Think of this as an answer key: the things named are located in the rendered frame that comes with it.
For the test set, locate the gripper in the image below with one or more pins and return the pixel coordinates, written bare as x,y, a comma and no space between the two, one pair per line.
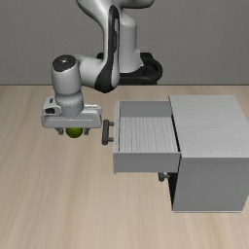
71,120

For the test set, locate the green lime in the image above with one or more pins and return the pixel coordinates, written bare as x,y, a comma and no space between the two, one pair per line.
74,132

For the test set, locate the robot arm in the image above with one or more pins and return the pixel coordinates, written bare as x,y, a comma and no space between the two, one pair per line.
110,42

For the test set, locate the grey cabinet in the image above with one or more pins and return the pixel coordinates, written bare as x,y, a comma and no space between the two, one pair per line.
210,152

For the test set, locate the open grey drawer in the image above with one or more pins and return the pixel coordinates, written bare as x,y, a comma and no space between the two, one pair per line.
146,139

